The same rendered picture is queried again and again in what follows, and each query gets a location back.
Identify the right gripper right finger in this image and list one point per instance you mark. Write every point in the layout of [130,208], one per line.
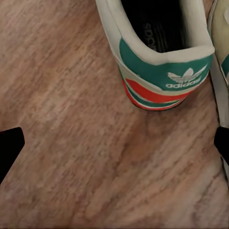
[221,142]

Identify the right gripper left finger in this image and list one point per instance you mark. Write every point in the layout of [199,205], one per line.
[11,143]

